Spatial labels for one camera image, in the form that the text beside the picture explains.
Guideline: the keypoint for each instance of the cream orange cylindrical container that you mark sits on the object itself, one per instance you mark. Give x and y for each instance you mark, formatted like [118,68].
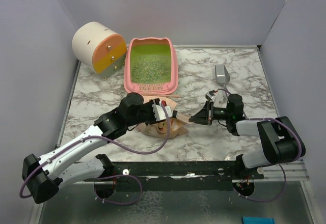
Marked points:
[99,48]

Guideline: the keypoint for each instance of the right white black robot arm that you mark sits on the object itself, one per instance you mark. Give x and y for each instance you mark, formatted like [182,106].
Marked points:
[280,143]

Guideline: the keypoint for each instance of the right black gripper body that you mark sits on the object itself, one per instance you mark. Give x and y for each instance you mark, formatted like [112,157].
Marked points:
[213,113]

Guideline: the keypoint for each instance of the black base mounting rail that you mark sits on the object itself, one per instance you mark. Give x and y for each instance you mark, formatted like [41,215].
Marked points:
[175,175]

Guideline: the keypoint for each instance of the pink green litter box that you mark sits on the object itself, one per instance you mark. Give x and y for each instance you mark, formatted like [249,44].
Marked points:
[147,46]

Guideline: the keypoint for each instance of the green litter granules pile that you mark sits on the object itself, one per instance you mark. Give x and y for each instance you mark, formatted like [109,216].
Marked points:
[150,69]

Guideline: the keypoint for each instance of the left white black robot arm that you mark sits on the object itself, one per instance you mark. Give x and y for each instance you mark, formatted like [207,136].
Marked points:
[43,176]

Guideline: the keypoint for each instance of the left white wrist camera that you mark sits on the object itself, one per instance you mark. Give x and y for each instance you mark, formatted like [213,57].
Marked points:
[161,112]

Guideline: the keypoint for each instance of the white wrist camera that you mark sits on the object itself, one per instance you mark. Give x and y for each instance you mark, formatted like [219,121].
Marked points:
[215,96]
[161,112]

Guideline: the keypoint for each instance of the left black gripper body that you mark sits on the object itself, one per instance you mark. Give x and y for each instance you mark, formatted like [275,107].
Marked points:
[146,115]

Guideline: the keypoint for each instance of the clear plastic litter scoop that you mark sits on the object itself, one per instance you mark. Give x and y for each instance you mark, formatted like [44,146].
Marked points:
[222,76]

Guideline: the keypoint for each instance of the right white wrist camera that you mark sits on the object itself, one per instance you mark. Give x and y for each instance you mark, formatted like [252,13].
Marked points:
[215,96]

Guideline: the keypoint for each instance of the blue object at bottom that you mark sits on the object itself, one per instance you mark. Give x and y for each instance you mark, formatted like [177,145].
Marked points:
[257,220]

